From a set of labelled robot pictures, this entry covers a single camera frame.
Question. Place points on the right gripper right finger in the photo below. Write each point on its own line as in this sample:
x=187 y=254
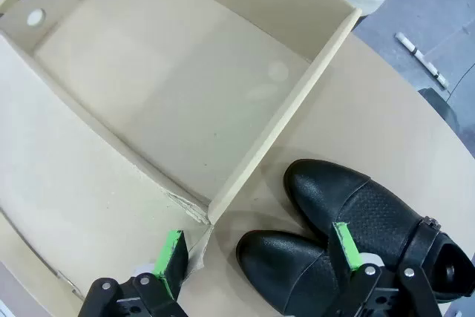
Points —
x=345 y=250

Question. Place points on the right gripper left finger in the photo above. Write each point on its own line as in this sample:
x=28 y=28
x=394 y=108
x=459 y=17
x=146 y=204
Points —
x=174 y=257

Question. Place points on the black leather buckle shoe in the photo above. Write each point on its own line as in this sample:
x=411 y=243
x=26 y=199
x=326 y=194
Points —
x=282 y=268
x=334 y=191

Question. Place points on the brown cardboard shoe box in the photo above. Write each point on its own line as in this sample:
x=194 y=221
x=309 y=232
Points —
x=167 y=90

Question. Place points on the grey device box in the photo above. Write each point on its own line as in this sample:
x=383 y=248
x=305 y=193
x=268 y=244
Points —
x=434 y=101

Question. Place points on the white strip with black bands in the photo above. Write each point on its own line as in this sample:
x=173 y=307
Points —
x=419 y=58

